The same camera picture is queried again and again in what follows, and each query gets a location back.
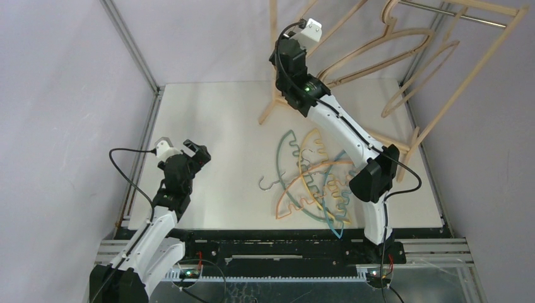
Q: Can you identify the green plastic hanger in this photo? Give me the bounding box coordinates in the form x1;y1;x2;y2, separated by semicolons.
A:
258;129;327;223

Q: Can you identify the right circuit board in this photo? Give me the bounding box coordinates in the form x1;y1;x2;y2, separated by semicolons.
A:
366;270;392;281

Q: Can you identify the orange plastic hanger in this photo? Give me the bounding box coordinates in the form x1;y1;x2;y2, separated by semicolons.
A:
274;160;352;225

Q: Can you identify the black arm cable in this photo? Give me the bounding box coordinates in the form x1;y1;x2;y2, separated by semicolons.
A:
109;147;160;218
274;21;423;303

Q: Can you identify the wooden hanger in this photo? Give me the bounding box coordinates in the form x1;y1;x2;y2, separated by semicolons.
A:
294;0;368;57
381;6;469;118
317;1;435;88

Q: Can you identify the metal hanging rod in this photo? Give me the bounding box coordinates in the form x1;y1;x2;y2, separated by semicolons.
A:
399;1;507;29

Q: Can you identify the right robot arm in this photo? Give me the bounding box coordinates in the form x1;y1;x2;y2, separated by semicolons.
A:
269;35;399;263

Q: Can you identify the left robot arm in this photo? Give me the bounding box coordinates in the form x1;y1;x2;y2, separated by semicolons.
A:
88;137;211;302

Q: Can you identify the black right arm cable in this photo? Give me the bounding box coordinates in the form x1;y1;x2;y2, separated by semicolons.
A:
274;21;423;303

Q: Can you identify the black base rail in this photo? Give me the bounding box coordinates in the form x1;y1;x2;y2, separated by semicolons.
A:
112;227;454;279

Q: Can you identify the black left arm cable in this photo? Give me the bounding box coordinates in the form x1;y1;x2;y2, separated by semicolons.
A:
109;147;160;218

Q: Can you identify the blue plastic hanger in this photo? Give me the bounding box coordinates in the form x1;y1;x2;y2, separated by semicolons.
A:
321;150;351;239

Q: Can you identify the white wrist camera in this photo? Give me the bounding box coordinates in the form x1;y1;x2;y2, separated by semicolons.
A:
155;137;180;162
296;18;322;51

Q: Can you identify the yellow plastic hanger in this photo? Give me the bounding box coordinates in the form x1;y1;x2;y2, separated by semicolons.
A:
298;128;351;227

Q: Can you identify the left circuit board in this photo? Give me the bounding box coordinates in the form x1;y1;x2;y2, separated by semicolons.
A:
179;269;201;281

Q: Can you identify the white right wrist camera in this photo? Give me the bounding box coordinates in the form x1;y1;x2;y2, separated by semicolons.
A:
296;18;322;51

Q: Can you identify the wooden clothes rack frame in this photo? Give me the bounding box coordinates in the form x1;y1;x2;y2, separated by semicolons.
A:
257;0;531;183

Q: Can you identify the circuit board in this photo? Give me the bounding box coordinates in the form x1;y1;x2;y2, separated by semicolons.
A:
366;270;392;281
179;269;201;281

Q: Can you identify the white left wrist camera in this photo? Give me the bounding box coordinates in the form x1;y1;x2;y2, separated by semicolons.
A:
155;137;180;162

